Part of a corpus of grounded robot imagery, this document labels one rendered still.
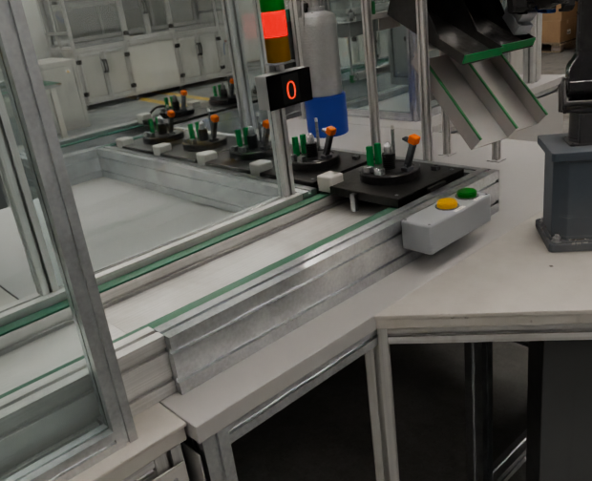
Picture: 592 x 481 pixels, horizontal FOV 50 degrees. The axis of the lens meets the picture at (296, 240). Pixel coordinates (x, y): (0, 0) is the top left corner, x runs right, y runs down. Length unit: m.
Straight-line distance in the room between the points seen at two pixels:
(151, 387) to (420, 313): 0.46
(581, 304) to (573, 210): 0.24
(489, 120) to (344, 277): 0.69
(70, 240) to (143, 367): 0.25
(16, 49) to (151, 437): 0.52
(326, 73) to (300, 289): 1.39
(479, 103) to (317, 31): 0.83
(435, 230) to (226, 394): 0.51
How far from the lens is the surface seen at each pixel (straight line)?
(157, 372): 0.97
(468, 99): 1.69
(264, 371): 1.00
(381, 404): 1.26
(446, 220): 1.24
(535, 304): 1.15
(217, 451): 0.99
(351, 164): 1.61
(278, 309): 1.06
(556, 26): 10.35
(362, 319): 1.11
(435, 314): 1.11
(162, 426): 0.94
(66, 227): 0.79
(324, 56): 2.35
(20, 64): 0.75
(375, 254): 1.21
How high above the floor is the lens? 1.41
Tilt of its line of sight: 22 degrees down
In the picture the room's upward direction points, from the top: 7 degrees counter-clockwise
